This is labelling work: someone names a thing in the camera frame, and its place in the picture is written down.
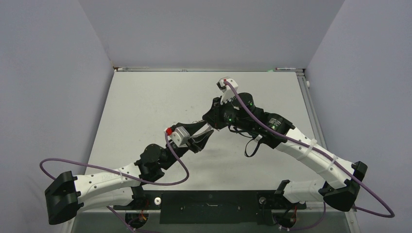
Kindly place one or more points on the aluminium frame rail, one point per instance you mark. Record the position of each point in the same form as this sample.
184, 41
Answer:
314, 122

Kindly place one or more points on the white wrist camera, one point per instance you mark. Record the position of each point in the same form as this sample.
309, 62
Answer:
179, 136
225, 84

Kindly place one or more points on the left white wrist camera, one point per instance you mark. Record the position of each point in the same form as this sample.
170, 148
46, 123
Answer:
179, 136

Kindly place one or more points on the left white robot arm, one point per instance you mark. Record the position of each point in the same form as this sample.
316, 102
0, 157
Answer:
70, 194

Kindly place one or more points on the perforated metal keyring disc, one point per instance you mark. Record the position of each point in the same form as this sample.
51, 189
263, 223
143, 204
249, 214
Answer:
200, 134

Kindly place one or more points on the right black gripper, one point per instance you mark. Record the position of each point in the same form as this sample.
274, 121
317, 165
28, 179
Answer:
213, 116

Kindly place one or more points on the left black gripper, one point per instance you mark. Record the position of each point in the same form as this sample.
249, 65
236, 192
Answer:
199, 140

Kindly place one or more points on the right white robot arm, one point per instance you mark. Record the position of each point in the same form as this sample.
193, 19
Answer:
337, 187

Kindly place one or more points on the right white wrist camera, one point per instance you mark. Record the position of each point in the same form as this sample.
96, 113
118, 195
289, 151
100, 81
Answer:
225, 84

